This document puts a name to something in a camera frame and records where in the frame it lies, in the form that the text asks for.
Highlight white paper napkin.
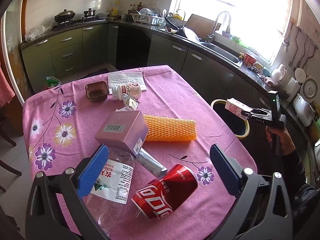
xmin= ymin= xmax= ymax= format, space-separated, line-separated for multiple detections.
xmin=107 ymin=71 xmax=148 ymax=92

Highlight black gas stove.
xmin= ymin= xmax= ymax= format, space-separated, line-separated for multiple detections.
xmin=52 ymin=16 xmax=107 ymax=31

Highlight black wok with lid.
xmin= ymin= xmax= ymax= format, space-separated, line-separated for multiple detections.
xmin=54 ymin=9 xmax=76 ymax=23

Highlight row of condiment bottles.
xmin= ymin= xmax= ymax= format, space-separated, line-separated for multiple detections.
xmin=111 ymin=2 xmax=143 ymax=16

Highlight black built-in dishwasher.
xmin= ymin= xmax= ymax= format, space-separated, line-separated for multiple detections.
xmin=116 ymin=26 xmax=152 ymax=68

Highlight steel kitchen sink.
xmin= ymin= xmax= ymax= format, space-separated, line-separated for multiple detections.
xmin=200 ymin=41 xmax=243 ymax=67

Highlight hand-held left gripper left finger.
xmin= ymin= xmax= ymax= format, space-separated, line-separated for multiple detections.
xmin=25 ymin=144 xmax=110 ymax=240

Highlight white jug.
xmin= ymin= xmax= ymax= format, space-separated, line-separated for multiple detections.
xmin=271 ymin=64 xmax=287 ymax=82

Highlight white rice cooker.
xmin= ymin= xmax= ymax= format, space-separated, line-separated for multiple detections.
xmin=292 ymin=94 xmax=316 ymax=127

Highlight black frying pan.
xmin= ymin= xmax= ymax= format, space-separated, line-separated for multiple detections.
xmin=164 ymin=15 xmax=186 ymax=31

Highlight clear plastic bag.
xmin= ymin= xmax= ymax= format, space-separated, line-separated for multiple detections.
xmin=25 ymin=25 xmax=53 ymax=42

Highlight dark floor mat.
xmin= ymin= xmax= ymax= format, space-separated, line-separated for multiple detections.
xmin=82 ymin=66 xmax=118 ymax=78

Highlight red cup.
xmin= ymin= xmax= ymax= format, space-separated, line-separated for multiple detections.
xmin=244 ymin=52 xmax=257 ymax=66

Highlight dark wooden chair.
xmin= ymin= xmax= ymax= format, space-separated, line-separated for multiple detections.
xmin=0 ymin=120 xmax=23 ymax=193

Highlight small crumpled foil wrapper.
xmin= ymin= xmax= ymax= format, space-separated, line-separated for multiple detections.
xmin=122 ymin=96 xmax=140 ymax=110

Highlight dented red soda can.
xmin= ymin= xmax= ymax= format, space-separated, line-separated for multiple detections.
xmin=131 ymin=164 xmax=198 ymax=222

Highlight person's right hand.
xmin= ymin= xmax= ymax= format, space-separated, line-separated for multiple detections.
xmin=265 ymin=126 xmax=292 ymax=156

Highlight white supplement bottle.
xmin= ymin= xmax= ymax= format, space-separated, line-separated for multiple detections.
xmin=112 ymin=84 xmax=142 ymax=101

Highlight white dish rack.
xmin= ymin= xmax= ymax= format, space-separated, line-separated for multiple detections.
xmin=130 ymin=7 xmax=166 ymax=26

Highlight bucket with green white bag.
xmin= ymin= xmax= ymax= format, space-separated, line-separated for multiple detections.
xmin=45 ymin=76 xmax=61 ymax=90

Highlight green kitchen cabinets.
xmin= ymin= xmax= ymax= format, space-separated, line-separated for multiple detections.
xmin=20 ymin=20 xmax=295 ymax=110

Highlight small pink white carton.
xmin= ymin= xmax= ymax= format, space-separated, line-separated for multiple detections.
xmin=224 ymin=98 xmax=252 ymax=120

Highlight person's right forearm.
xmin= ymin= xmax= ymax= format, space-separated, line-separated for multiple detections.
xmin=281 ymin=148 xmax=317 ymax=205

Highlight long silver box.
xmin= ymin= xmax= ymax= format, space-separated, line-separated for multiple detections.
xmin=136 ymin=148 xmax=168 ymax=179

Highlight red checked cloth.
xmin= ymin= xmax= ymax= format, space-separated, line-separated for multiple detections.
xmin=0 ymin=62 xmax=16 ymax=108

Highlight wooden cutting board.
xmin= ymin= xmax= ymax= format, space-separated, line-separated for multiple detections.
xmin=186 ymin=14 xmax=221 ymax=38

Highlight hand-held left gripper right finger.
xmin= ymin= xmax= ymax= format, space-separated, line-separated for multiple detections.
xmin=209 ymin=144 xmax=293 ymax=240

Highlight yellow rimmed black trash bin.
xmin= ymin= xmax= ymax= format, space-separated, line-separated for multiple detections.
xmin=210 ymin=99 xmax=250 ymax=140

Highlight orange foam net sleeve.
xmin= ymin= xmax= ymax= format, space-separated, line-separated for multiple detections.
xmin=142 ymin=114 xmax=197 ymax=142

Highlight brown plastic tray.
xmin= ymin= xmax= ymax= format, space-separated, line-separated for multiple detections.
xmin=85 ymin=81 xmax=110 ymax=103

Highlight chrome kitchen faucet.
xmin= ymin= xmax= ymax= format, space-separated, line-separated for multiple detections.
xmin=207 ymin=11 xmax=232 ymax=43

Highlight crushed clear plastic bottle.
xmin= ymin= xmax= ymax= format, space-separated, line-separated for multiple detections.
xmin=82 ymin=147 xmax=137 ymax=230

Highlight pink cardboard box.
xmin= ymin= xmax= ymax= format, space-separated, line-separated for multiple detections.
xmin=94 ymin=110 xmax=150 ymax=158

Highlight pink floral tablecloth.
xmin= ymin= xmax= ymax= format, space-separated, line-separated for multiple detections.
xmin=22 ymin=65 xmax=258 ymax=240

